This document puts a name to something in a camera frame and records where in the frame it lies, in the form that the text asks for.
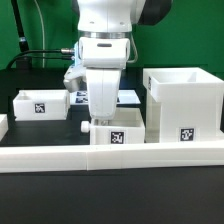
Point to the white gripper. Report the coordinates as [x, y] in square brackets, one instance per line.
[104, 60]

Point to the white front drawer tray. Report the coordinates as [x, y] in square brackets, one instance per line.
[127, 127]

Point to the white drawer tray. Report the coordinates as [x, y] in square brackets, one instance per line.
[31, 105]
[127, 127]

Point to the white drawer cabinet box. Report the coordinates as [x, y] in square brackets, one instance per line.
[183, 105]

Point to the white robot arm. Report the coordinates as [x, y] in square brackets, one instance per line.
[113, 19]

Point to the white fiducial marker sheet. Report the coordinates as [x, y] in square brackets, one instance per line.
[125, 97]

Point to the black pole stand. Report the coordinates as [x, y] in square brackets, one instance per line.
[22, 61]

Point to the white U-shaped fence wall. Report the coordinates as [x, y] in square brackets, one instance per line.
[105, 157]

